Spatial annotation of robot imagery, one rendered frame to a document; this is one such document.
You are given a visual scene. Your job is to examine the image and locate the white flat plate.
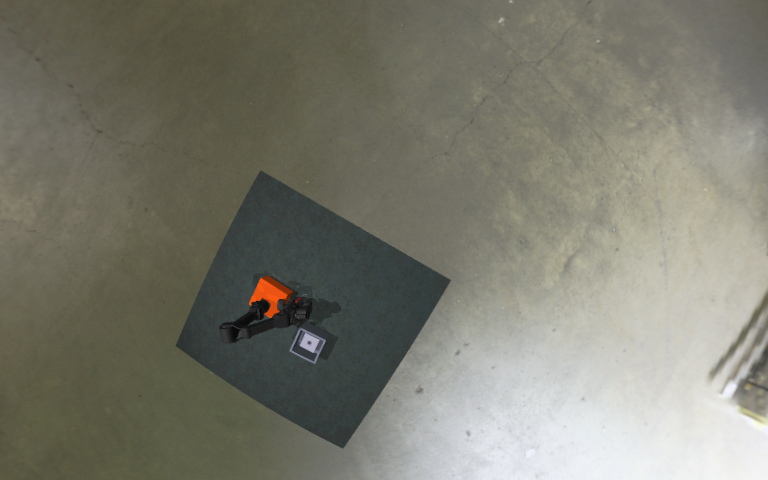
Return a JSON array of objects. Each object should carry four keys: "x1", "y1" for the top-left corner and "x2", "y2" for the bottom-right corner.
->
[{"x1": 299, "y1": 332, "x2": 320, "y2": 353}]

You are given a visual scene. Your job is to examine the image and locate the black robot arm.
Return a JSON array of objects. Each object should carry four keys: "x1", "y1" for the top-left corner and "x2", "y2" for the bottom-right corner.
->
[{"x1": 219, "y1": 298, "x2": 310, "y2": 344}]

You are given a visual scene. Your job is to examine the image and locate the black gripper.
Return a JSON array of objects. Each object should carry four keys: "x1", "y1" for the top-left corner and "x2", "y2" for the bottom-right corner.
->
[{"x1": 277, "y1": 299, "x2": 312, "y2": 313}]

